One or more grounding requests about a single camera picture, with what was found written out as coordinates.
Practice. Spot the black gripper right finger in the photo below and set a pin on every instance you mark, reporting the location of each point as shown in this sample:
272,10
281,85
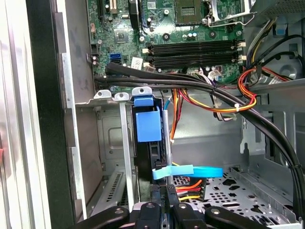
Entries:
188,215

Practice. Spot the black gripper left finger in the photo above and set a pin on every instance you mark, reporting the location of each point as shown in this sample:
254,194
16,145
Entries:
149,214

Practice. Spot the hard disk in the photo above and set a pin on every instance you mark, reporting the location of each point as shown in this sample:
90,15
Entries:
147,126

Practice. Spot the metal disk bay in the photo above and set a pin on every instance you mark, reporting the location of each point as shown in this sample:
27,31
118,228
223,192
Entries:
126,143

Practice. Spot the black PC case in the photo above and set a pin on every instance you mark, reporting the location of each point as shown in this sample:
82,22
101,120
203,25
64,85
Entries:
47,119

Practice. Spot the white barcode tag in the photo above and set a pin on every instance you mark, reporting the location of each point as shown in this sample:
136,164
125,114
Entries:
136,63

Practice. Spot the black RAM slot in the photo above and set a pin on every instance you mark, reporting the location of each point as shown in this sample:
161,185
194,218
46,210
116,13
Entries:
195,57
195,64
195,43
195,49

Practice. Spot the metal optical drive cage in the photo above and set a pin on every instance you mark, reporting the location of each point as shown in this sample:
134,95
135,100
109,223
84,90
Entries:
281,90

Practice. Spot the blue data port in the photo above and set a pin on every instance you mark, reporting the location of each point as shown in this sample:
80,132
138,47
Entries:
115,58

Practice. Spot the green motherboard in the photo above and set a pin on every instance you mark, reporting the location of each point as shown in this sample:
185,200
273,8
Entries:
166,31

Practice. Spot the metal socket cover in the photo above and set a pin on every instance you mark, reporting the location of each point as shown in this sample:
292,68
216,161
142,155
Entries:
226,18

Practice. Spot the CPU socket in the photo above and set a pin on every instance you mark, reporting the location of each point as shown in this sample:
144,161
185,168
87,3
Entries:
188,12

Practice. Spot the black expansion slot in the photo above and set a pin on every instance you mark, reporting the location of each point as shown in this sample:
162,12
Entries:
101,7

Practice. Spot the white expansion slot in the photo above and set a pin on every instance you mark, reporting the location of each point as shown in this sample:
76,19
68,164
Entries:
112,4

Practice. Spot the grey power supply unit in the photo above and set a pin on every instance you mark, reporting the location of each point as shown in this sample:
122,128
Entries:
281,6

